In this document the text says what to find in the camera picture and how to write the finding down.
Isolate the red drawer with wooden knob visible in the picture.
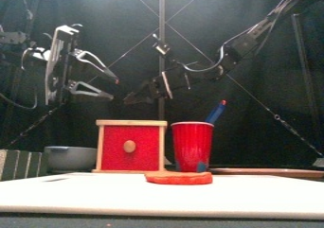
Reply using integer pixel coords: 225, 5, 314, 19
102, 126, 161, 171

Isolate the flat orange dough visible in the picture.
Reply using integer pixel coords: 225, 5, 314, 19
144, 170, 215, 185

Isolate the blue marker with red tip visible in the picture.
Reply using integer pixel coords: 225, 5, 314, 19
204, 99, 228, 125

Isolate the red plastic cup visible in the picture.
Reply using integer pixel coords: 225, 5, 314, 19
171, 121, 216, 173

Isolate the green white striped block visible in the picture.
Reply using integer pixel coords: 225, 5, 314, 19
0, 149, 51, 182

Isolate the white cutting board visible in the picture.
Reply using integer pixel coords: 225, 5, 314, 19
0, 171, 324, 221

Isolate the brown wooden tray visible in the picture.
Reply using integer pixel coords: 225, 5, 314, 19
208, 167, 324, 180

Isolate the wooden drawer box frame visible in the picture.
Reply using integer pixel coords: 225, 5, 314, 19
92, 119, 171, 174

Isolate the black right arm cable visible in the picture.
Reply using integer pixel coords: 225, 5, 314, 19
180, 44, 227, 75

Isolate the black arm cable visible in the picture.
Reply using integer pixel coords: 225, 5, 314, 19
180, 44, 227, 75
0, 92, 41, 111

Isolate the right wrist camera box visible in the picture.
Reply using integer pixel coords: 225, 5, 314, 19
150, 32, 175, 61

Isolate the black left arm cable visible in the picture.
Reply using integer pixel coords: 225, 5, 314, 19
0, 92, 41, 111

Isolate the vertical metal frame pole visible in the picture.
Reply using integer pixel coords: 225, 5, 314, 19
157, 0, 168, 121

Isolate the blue bowl with handles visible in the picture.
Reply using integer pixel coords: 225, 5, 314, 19
43, 145, 100, 173

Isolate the slanted dark frame pole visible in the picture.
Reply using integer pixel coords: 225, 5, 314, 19
290, 13, 321, 140

